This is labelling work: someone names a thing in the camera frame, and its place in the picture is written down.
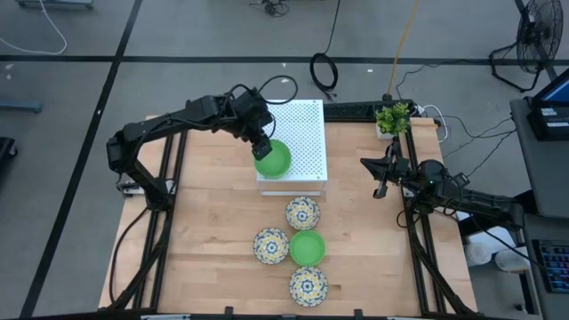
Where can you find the green plastic bowl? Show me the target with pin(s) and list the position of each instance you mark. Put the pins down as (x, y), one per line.
(278, 162)
(307, 248)

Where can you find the white paper sheet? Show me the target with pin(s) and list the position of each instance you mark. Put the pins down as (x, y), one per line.
(493, 235)

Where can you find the black device white labels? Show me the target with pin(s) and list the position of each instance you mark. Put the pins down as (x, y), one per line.
(547, 129)

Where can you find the green plant white pot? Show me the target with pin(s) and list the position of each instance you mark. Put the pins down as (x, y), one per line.
(392, 119)

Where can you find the black chair base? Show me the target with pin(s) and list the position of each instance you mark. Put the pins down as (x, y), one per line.
(6, 149)

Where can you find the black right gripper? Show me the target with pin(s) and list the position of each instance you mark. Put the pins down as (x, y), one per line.
(398, 171)

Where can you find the black power strip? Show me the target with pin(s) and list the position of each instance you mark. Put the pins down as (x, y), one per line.
(351, 112)

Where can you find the grey floor rail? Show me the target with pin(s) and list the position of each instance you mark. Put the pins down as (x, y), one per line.
(53, 3)

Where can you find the grey table foot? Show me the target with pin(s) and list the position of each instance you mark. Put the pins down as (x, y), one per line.
(20, 106)

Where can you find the computer monitor blue screen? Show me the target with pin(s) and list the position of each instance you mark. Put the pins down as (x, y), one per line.
(558, 91)

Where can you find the yellow bowl blue floral inside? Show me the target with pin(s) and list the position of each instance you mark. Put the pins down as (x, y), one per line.
(270, 245)
(308, 286)
(302, 213)

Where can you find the black aluminium table frame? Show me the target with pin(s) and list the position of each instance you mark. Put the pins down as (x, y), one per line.
(162, 266)

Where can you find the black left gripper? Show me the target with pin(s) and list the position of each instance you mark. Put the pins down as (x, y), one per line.
(251, 113)

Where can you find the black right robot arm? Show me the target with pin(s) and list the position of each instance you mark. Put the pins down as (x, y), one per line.
(471, 200)

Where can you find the black floor fan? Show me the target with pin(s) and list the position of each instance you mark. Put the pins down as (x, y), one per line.
(540, 35)

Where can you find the black keyboard coloured keys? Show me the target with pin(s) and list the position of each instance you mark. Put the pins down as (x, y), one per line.
(555, 266)

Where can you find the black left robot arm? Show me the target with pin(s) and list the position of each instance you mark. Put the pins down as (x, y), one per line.
(178, 117)

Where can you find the dark grey desk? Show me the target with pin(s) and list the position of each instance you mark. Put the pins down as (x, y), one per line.
(533, 302)

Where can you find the white perforated shelf riser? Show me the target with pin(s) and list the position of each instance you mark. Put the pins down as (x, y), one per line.
(306, 129)

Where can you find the white cup lid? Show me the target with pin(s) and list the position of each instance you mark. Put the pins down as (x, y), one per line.
(478, 254)
(511, 261)

